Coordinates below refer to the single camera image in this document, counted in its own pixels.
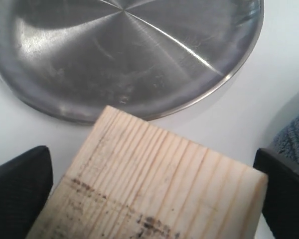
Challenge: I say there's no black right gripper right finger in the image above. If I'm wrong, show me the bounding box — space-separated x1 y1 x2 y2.
253 148 299 239

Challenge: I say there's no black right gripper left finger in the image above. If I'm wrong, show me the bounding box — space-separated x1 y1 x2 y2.
0 146 53 239

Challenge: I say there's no grey fleece towel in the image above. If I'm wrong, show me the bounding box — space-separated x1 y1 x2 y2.
272 115 299 164

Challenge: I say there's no light wooden cube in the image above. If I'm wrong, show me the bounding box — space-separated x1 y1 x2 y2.
27 107 268 239

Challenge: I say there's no round stainless steel plate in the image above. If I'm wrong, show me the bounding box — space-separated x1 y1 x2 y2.
0 0 264 124

